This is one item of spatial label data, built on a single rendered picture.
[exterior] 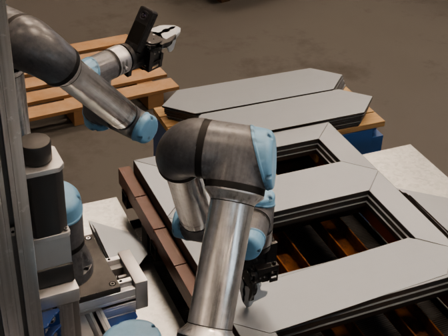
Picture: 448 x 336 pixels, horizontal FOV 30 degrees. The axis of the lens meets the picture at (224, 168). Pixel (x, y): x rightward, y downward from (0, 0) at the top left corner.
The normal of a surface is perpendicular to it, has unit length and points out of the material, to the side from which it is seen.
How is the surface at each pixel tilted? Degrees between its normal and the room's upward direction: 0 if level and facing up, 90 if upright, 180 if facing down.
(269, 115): 0
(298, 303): 0
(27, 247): 90
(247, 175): 55
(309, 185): 0
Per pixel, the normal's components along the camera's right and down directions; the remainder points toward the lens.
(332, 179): 0.04, -0.83
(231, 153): -0.21, -0.11
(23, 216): 0.43, 0.51
